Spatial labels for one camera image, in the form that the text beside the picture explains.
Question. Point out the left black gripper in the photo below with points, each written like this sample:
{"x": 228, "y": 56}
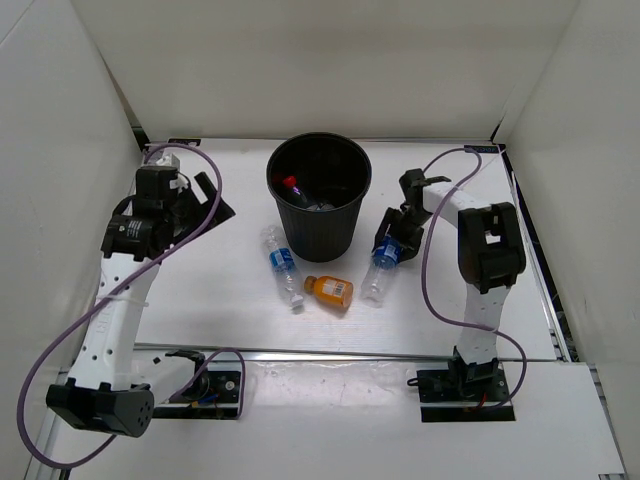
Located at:
{"x": 201, "y": 210}

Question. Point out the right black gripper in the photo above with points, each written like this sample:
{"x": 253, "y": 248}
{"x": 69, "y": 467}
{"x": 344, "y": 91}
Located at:
{"x": 411, "y": 244}

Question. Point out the blue cap water bottle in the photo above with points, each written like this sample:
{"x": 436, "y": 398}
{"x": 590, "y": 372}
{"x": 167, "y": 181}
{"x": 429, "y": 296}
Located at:
{"x": 383, "y": 263}

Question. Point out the red cap water bottle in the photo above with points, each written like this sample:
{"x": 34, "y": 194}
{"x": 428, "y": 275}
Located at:
{"x": 295, "y": 194}

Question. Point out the small black cap water bottle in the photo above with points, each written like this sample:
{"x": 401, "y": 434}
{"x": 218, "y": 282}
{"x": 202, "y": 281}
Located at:
{"x": 314, "y": 204}

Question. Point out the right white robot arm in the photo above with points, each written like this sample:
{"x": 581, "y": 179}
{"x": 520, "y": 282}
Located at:
{"x": 490, "y": 256}

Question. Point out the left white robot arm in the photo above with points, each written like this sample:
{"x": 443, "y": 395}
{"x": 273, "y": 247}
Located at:
{"x": 102, "y": 393}

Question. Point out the black plastic waste bin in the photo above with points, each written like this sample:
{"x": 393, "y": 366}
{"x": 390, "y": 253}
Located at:
{"x": 327, "y": 166}

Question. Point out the tall white cap water bottle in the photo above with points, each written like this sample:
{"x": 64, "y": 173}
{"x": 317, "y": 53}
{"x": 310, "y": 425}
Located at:
{"x": 285, "y": 271}

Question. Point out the orange juice bottle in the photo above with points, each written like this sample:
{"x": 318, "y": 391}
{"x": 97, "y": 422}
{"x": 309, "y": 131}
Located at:
{"x": 329, "y": 290}

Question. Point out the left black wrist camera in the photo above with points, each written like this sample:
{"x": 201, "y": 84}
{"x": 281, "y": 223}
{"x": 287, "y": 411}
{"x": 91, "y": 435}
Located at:
{"x": 156, "y": 183}

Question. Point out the aluminium table frame rail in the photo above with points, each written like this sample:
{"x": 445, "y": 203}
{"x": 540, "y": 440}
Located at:
{"x": 258, "y": 354}

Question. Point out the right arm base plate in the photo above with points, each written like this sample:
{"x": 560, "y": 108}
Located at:
{"x": 442, "y": 402}

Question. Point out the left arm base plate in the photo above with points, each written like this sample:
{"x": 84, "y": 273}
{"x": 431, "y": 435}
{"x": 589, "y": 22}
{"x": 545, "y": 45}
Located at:
{"x": 218, "y": 395}

